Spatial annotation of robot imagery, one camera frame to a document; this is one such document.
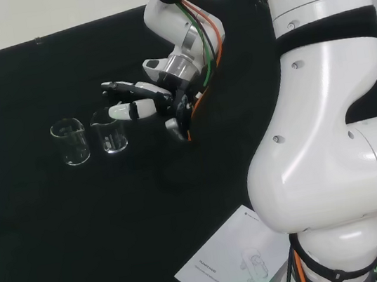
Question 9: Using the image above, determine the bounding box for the white printed booklet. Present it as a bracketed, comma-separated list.
[165, 199, 296, 282]

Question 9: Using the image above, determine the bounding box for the black bench cloth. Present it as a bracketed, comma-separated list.
[0, 0, 377, 282]

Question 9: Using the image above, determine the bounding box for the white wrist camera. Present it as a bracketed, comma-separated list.
[142, 56, 170, 84]

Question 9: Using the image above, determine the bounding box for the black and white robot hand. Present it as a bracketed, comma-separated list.
[100, 68, 198, 154]

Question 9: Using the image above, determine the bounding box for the clear glass beaker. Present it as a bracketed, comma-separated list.
[47, 115, 93, 169]
[87, 105, 131, 159]

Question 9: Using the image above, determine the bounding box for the black cable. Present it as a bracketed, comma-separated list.
[279, 234, 303, 282]

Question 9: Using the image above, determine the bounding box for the green cable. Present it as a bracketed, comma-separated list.
[171, 0, 220, 92]

